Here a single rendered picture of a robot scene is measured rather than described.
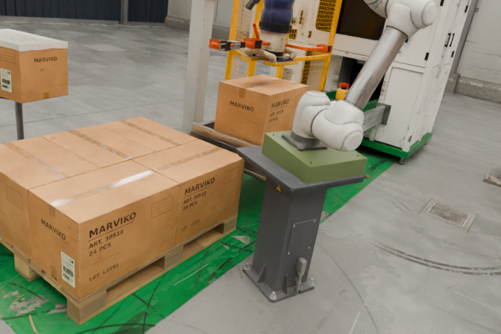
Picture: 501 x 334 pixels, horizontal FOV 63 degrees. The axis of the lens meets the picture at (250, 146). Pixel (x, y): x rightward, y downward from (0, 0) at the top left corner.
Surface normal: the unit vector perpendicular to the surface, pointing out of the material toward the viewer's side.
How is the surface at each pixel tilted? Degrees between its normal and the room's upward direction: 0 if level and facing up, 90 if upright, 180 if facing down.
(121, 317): 0
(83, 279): 90
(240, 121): 90
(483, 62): 90
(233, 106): 90
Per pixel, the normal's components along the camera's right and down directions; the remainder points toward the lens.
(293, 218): 0.53, 0.36
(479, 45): -0.61, 0.20
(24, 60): 0.90, 0.25
